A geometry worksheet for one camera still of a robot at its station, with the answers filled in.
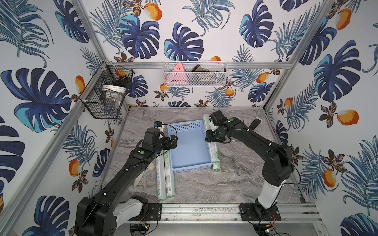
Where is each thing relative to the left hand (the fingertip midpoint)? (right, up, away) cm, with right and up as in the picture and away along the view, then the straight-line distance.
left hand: (170, 135), depth 80 cm
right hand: (+22, -2, +8) cm, 24 cm away
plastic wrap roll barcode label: (0, -28, -1) cm, 28 cm away
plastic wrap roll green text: (-6, -25, +2) cm, 25 cm away
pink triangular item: (+3, +35, +10) cm, 36 cm away
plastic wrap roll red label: (+24, -11, 0) cm, 26 cm away
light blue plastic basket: (+12, -12, +16) cm, 23 cm away
